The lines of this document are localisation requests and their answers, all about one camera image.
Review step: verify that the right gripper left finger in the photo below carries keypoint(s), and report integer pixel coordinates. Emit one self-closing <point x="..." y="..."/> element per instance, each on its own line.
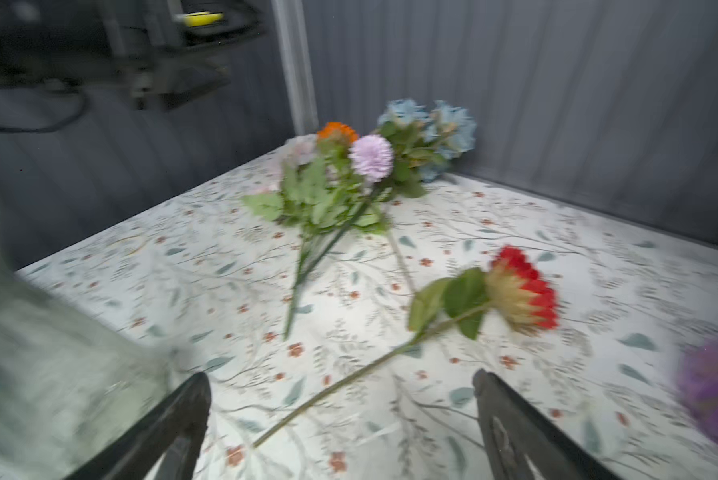
<point x="169" y="437"/>

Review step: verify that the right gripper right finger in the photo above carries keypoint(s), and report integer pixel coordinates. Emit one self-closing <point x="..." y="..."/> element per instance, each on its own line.
<point x="517" y="437"/>

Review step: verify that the blue purple glass vase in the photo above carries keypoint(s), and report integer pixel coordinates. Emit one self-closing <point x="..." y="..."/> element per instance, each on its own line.
<point x="698" y="387"/>

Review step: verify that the light blue flower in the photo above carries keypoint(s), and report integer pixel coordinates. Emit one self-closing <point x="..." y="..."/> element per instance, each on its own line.
<point x="428" y="141"/>

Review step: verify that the clear ribbed glass vase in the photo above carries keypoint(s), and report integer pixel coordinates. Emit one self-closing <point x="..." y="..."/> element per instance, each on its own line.
<point x="69" y="385"/>

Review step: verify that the floral patterned table mat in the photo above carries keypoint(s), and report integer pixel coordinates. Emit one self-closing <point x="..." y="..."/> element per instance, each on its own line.
<point x="205" y="285"/>

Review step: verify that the red flower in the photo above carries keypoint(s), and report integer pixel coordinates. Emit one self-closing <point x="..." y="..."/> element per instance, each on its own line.
<point x="511" y="285"/>

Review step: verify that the purple pompom flower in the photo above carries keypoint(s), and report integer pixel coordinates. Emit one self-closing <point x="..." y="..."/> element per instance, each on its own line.
<point x="337" y="190"/>

